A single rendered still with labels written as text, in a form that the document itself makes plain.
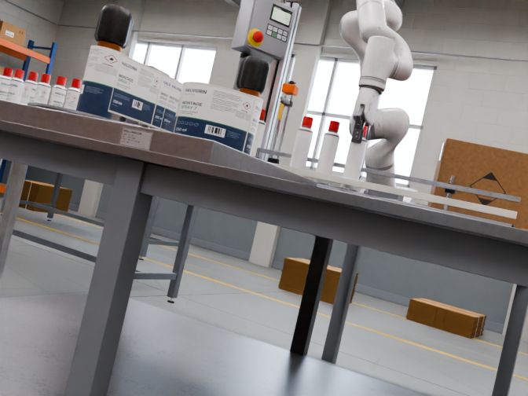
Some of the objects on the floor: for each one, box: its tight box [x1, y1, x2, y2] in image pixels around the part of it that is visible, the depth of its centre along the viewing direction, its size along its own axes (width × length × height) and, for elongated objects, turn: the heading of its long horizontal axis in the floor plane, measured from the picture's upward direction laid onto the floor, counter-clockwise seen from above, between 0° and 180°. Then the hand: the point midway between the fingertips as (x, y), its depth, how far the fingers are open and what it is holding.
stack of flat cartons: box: [278, 258, 359, 305], centre depth 619 cm, size 64×53×31 cm
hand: (359, 138), depth 188 cm, fingers closed on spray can, 5 cm apart
